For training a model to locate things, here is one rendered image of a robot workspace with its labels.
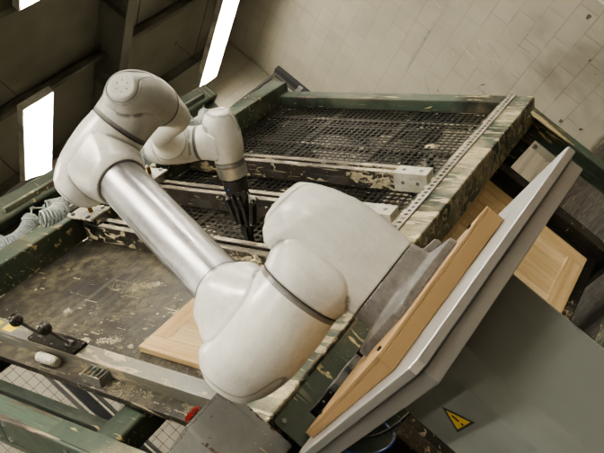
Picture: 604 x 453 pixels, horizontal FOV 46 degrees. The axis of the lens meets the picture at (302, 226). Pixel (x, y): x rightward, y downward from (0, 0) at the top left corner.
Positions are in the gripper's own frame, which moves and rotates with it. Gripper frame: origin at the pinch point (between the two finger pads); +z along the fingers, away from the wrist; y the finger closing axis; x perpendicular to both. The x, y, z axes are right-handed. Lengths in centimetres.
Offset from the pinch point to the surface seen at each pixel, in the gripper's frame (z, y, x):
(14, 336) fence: 4, 41, 62
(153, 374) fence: 4, -12, 60
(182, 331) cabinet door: 6.7, -4.6, 40.6
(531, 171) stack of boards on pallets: 216, 61, -482
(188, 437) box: -15, -53, 86
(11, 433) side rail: 9, 13, 86
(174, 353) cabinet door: 6, -10, 49
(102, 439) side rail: 3, -18, 82
